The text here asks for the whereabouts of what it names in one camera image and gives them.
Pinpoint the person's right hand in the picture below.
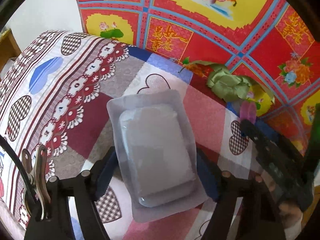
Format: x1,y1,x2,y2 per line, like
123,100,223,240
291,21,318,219
262,171,303,229

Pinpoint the metal spring clamp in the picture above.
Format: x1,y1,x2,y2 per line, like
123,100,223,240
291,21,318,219
22,144,51,221

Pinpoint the checkered heart bed sheet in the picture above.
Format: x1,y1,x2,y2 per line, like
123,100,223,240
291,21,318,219
1,31,263,239

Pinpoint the red floral patterned headboard cloth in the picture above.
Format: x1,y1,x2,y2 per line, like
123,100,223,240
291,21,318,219
76,0,319,152

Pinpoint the wooden desk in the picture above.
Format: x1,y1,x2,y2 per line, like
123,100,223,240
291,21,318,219
0,29,21,70

